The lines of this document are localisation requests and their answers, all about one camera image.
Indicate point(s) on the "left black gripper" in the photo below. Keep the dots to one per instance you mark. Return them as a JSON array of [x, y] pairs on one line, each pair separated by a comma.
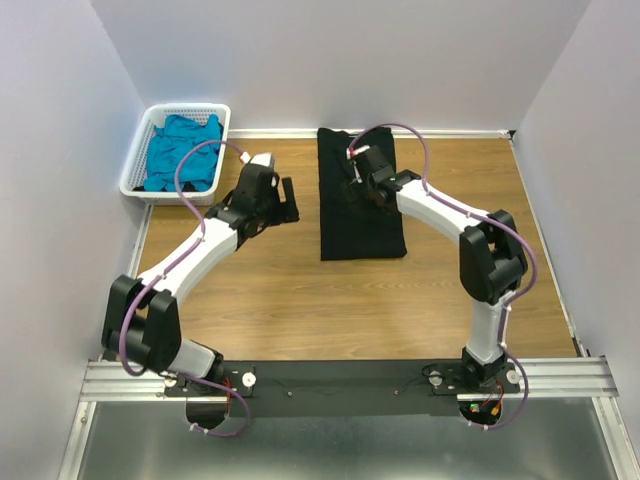
[[286, 211]]

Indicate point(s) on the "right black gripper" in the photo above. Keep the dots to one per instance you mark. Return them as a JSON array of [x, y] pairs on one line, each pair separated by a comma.
[[356, 186]]

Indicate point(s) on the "black t shirt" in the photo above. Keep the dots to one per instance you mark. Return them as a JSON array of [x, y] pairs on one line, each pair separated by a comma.
[[350, 226]]

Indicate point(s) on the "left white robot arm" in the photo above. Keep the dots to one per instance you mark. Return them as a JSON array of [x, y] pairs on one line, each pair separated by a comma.
[[142, 317]]

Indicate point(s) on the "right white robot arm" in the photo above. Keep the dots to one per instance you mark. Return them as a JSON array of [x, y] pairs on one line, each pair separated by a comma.
[[491, 257]]

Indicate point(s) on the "blue t shirt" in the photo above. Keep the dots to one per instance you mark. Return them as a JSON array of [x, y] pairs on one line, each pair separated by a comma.
[[169, 146]]

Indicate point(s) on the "white plastic basket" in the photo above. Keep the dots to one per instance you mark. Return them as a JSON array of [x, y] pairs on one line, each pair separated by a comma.
[[135, 171]]

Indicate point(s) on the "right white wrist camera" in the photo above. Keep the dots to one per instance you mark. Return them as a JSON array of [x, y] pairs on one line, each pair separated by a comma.
[[360, 162]]

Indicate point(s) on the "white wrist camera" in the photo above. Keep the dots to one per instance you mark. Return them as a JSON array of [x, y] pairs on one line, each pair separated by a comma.
[[360, 162], [262, 162]]

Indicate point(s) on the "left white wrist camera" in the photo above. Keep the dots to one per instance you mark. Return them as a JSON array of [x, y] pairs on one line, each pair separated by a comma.
[[262, 162]]

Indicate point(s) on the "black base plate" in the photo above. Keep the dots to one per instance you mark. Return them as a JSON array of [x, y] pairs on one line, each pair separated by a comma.
[[272, 389]]

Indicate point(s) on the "aluminium rail frame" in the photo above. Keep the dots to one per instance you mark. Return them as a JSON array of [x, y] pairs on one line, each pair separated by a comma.
[[276, 303]]

